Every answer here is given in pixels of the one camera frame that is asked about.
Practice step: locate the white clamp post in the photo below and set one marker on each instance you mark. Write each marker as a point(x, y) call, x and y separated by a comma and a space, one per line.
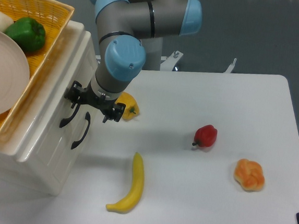
point(231, 66)

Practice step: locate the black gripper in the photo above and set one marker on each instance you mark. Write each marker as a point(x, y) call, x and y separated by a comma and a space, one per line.
point(105, 102)

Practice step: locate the green bell pepper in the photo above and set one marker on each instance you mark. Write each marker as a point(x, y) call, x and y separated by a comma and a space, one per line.
point(28, 33)

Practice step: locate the pink plate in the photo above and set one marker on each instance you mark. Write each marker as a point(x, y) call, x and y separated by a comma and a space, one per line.
point(14, 73)

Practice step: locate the red bell pepper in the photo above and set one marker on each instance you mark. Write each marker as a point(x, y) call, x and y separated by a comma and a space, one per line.
point(205, 136)

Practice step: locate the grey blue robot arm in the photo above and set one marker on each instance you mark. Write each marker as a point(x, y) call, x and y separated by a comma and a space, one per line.
point(122, 25)

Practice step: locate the orange knotted bread roll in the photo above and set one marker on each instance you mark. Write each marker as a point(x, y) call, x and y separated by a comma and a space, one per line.
point(249, 174)

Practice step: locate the yellow wicker basket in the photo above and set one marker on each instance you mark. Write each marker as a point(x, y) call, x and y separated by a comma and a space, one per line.
point(53, 16)

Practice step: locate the yellow bell pepper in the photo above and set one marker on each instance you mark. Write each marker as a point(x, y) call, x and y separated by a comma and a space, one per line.
point(131, 107)

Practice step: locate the white drawer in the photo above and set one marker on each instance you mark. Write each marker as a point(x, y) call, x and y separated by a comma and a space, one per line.
point(62, 120)

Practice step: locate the black lower drawer handle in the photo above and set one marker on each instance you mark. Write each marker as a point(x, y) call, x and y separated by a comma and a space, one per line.
point(83, 131)

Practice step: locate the white drawer cabinet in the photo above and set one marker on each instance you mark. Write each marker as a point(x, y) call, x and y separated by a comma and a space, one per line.
point(12, 141)

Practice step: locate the yellow banana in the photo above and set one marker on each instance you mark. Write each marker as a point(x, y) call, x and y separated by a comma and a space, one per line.
point(130, 201)

